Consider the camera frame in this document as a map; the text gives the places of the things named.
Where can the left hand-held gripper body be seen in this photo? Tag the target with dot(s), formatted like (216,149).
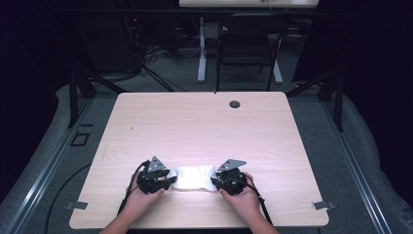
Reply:
(152,180)

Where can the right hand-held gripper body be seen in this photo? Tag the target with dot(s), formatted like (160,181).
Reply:
(232,180)

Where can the white ankle sock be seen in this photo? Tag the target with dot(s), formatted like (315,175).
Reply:
(207,169)
(191,178)

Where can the person's left hand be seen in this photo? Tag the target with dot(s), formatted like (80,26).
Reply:
(141,201)

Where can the person's right hand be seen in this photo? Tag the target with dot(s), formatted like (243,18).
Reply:
(242,203)

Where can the black tape square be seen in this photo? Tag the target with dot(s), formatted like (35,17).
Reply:
(73,139)

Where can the black metal stand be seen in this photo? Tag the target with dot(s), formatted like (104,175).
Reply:
(74,97)
(338,97)

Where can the desk with white legs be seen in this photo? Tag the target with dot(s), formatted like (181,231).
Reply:
(202,48)

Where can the black folding chair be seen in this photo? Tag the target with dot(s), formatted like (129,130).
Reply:
(250,48)

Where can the grey metal table bracket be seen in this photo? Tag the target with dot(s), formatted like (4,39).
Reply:
(76,205)
(323,205)

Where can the aluminium floor rail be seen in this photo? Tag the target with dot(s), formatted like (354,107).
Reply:
(354,169)
(48,169)

